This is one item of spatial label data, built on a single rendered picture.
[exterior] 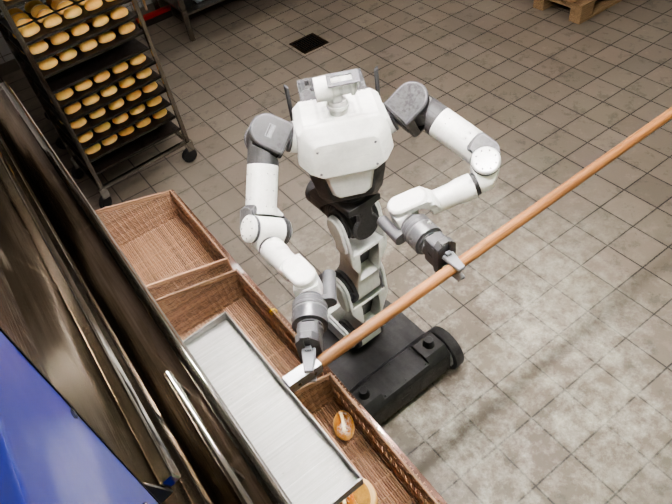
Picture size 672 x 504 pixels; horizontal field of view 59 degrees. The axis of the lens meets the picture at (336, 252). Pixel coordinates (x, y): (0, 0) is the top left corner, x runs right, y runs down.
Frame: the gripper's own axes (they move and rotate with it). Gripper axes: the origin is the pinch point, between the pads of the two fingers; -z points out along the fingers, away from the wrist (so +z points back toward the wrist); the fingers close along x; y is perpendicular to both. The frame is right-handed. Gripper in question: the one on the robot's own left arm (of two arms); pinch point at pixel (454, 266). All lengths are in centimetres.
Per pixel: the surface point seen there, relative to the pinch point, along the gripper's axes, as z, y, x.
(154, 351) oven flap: 2, 72, -21
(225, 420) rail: -22, 65, -24
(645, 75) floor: 144, -267, 121
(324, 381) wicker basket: 18, 36, 47
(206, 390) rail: -14, 66, -24
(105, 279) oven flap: 28, 75, -21
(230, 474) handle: -33, 68, -27
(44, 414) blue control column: -57, 71, -89
